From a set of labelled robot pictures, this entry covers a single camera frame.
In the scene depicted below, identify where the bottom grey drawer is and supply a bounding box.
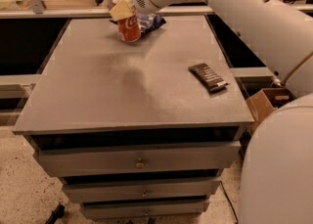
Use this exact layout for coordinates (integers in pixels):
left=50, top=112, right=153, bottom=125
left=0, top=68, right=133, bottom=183
left=80, top=199, right=209, bottom=220

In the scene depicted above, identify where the top grey drawer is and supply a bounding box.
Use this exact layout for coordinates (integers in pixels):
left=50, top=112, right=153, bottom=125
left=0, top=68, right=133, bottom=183
left=33, top=141, right=240, bottom=178

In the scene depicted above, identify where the black snack bar wrapper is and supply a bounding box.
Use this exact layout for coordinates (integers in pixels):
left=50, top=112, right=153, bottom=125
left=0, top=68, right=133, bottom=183
left=188, top=63, right=228, bottom=93

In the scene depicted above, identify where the open cardboard box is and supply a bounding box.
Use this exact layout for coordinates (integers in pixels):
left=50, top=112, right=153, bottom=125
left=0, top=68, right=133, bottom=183
left=246, top=88, right=293, bottom=134

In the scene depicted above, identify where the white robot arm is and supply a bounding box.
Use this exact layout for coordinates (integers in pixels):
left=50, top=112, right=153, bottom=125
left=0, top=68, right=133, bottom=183
left=133, top=0, right=313, bottom=224

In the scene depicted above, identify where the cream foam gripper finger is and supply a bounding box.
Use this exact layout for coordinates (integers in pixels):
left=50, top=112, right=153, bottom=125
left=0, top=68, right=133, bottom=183
left=110, top=0, right=136, bottom=22

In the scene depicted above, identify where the grey drawer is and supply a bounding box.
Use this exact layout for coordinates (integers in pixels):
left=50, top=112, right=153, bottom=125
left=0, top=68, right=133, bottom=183
left=80, top=199, right=209, bottom=220
left=63, top=177, right=220, bottom=203
left=33, top=141, right=240, bottom=178

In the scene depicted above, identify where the black floor cable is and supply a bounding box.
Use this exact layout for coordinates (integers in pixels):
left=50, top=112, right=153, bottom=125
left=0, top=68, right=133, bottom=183
left=220, top=182, right=241, bottom=224

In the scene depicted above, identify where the middle grey drawer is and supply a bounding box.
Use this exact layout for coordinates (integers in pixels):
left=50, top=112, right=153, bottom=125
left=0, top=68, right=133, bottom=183
left=63, top=177, right=220, bottom=203

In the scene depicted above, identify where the black object on floor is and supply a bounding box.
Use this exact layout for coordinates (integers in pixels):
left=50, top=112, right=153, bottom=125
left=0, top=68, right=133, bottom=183
left=45, top=203, right=65, bottom=224

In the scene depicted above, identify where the blue chip bag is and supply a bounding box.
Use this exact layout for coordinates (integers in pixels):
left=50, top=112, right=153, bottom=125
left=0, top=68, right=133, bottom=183
left=109, top=12, right=167, bottom=35

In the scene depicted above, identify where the red Coca-Cola can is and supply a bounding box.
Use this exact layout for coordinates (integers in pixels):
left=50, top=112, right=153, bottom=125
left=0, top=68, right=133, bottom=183
left=110, top=0, right=141, bottom=42

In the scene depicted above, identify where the grey drawer cabinet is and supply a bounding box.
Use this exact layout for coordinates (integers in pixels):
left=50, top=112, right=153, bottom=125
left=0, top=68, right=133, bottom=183
left=14, top=16, right=252, bottom=207

